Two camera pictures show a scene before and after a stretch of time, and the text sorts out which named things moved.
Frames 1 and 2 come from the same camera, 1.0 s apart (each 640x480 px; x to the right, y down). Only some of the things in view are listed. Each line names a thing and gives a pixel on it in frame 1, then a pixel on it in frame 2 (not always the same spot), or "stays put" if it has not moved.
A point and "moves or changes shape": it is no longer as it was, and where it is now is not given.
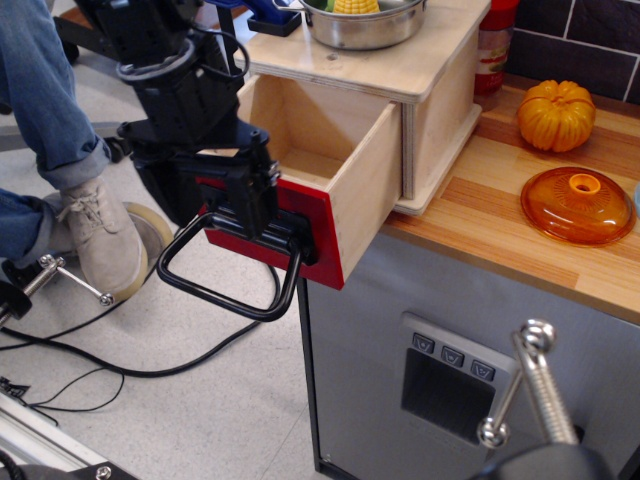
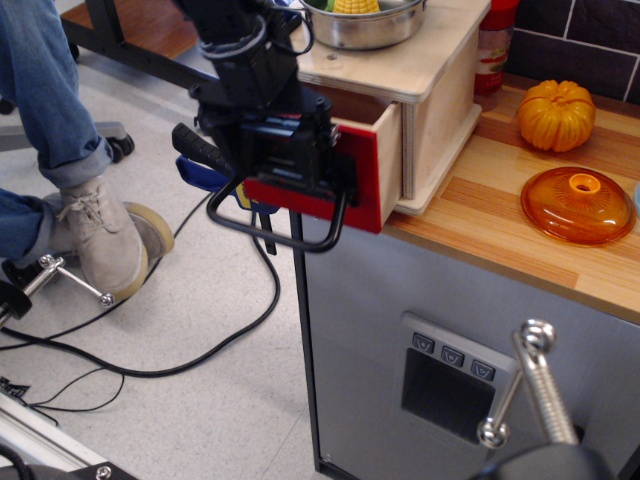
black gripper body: [191, 109] → [258, 109]
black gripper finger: [251, 178] → [307, 159]
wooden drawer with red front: [338, 158] moves or changes shape
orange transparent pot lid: [577, 207] stays put
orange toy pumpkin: [556, 116] stays put
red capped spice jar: [496, 29] stays put
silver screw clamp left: [18, 284] stays put
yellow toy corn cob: [356, 7] stays put
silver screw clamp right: [533, 339] stays put
